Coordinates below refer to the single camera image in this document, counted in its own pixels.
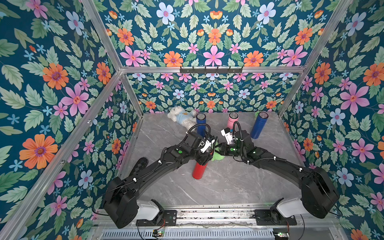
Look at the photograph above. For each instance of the pink thermos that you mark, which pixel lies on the pink thermos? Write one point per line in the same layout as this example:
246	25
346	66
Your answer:
232	118

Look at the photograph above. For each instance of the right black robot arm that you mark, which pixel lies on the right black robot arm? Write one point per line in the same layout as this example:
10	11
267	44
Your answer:
318	193

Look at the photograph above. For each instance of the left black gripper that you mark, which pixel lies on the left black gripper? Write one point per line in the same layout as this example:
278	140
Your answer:
205	159

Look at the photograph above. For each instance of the black wall hook rail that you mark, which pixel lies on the black wall hook rail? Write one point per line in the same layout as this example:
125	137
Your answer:
210	70

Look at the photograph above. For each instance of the green microfiber cloth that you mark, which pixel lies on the green microfiber cloth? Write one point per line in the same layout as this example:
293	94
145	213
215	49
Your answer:
216	156

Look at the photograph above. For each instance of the red thermos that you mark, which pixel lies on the red thermos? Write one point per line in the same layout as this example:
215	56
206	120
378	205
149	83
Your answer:
199	171

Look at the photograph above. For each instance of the white teddy bear plush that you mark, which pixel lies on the white teddy bear plush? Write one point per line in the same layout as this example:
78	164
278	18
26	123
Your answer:
181	116

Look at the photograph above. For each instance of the dark blue thermos left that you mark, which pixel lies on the dark blue thermos left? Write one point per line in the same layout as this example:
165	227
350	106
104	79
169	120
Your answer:
201	119

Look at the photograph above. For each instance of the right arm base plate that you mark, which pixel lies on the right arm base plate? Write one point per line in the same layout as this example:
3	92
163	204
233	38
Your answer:
273	218

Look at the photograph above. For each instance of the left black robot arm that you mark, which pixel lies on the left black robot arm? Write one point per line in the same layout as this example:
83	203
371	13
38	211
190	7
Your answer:
121	198

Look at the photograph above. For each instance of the blue thermos right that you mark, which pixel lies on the blue thermos right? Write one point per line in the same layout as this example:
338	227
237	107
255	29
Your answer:
259	124

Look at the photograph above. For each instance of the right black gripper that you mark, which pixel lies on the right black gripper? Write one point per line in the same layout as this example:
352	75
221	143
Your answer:
222	149

